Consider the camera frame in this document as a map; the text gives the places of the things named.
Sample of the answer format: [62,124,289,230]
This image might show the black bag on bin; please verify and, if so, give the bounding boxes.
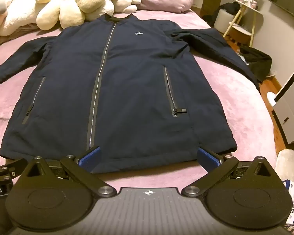
[219,2,240,15]

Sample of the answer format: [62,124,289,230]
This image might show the cream flower plush cushion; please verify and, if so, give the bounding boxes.
[35,0,115,30]

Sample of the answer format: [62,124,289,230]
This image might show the yellow legged side table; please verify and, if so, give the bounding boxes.
[222,0,263,48]

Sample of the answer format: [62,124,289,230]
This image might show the navy blue zip jacket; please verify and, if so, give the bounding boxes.
[0,14,258,173]

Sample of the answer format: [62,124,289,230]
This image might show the black clothes on floor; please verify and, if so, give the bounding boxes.
[240,45,272,83]

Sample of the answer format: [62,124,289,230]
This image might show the white cylindrical bin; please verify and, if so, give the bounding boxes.
[213,9,235,33]

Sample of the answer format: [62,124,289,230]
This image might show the white plush bunny toy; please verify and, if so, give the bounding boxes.
[0,0,141,37]

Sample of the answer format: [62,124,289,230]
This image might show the white drawer cabinet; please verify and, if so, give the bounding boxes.
[273,73,294,144]

